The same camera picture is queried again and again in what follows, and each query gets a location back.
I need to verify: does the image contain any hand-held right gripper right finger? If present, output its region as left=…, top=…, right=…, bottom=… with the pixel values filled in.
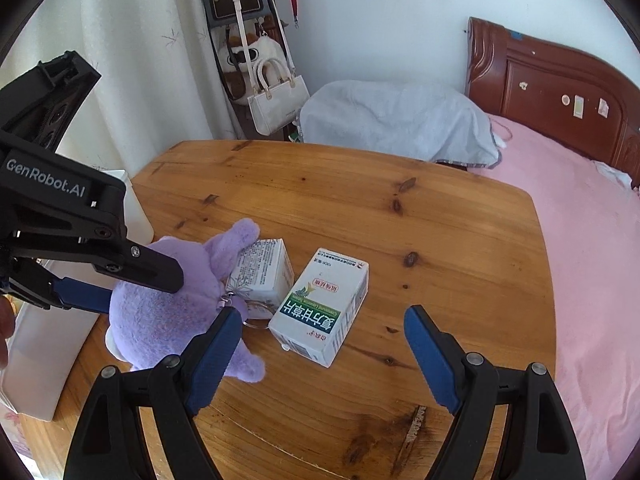
left=404, top=304, right=586, bottom=480

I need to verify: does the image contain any person's left hand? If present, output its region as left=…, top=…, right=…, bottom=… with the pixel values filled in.
left=0, top=296, right=15, bottom=372

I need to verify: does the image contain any small white cloth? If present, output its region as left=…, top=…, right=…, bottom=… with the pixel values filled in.
left=592, top=160, right=635, bottom=189

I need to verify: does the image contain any purple plush toy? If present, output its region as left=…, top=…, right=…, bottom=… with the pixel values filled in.
left=105, top=218, right=267, bottom=385

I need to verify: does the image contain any white plastic bin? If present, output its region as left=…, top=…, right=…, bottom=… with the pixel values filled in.
left=0, top=170, right=153, bottom=422

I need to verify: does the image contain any pink bed blanket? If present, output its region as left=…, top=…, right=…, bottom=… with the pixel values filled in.
left=470, top=112, right=640, bottom=480

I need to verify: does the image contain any wooden bed headboard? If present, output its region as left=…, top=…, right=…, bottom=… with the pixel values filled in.
left=466, top=16, right=640, bottom=188

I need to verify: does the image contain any small white box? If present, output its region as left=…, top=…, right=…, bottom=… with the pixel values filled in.
left=225, top=239, right=296, bottom=308

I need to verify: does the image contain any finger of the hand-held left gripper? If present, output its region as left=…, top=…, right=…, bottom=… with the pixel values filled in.
left=0, top=257, right=115, bottom=315
left=10, top=230, right=185, bottom=295

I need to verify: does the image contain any green and white medicine box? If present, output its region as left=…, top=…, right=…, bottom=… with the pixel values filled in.
left=269, top=247, right=370, bottom=368

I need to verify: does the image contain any grey cloth cover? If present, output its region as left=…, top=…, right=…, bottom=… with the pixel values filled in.
left=299, top=80, right=501, bottom=168

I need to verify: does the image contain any white curtain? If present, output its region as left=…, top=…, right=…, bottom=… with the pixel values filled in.
left=0, top=0, right=243, bottom=181

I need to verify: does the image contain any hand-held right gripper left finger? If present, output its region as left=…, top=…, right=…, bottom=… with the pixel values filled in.
left=62, top=306, right=243, bottom=480

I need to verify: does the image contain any wooden table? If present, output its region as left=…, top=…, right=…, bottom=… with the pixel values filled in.
left=52, top=140, right=566, bottom=480

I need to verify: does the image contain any brown and white plush bag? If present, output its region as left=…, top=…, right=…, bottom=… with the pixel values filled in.
left=217, top=30, right=286, bottom=106

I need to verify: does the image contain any white handbag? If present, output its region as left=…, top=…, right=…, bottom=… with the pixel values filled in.
left=227, top=0, right=311, bottom=136

